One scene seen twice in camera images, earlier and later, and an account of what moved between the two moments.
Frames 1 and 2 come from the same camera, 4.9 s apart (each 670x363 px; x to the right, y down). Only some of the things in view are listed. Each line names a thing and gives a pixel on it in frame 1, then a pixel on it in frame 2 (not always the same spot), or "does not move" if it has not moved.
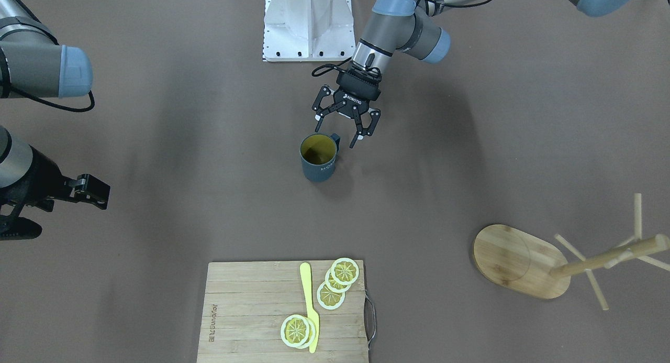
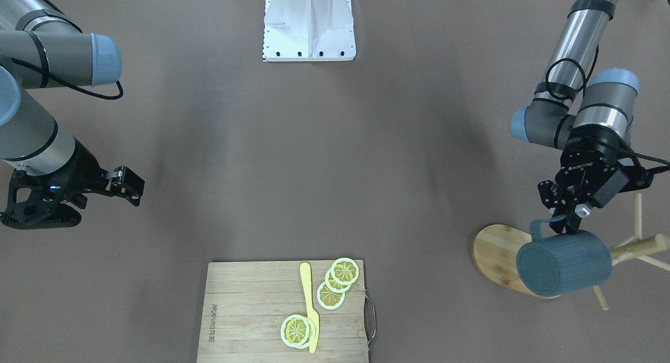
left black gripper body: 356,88 -> 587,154
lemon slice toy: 345,271 does not move
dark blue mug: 318,152 -> 564,263
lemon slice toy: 298,331 does not move
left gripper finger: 361,132 -> 573,220
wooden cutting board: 245,304 does not move
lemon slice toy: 333,285 does not move
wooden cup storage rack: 517,259 does not move
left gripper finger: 324,91 -> 548,191
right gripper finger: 86,188 -> 126,183
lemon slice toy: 328,298 does not move
